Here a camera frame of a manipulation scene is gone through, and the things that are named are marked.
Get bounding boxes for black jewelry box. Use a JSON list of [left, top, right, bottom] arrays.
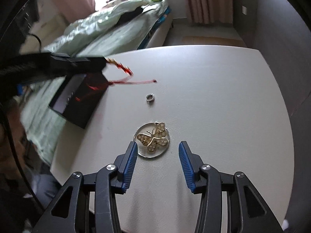
[[48, 72, 109, 129]]

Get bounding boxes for gold butterfly brooch clear disc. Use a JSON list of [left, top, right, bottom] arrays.
[[133, 122, 170, 159]]

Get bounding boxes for person's right knee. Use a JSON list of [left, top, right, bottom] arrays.
[[32, 174, 61, 209]]

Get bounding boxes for light green duvet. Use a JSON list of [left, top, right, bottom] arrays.
[[43, 0, 171, 56]]

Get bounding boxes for white square table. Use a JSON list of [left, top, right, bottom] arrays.
[[51, 45, 294, 232]]

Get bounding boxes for bed with green sheet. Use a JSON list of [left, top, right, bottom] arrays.
[[21, 0, 171, 165]]

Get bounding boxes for flat cardboard on floor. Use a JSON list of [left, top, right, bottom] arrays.
[[182, 36, 246, 47]]

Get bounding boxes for white wall socket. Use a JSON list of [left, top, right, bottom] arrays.
[[242, 6, 247, 15]]

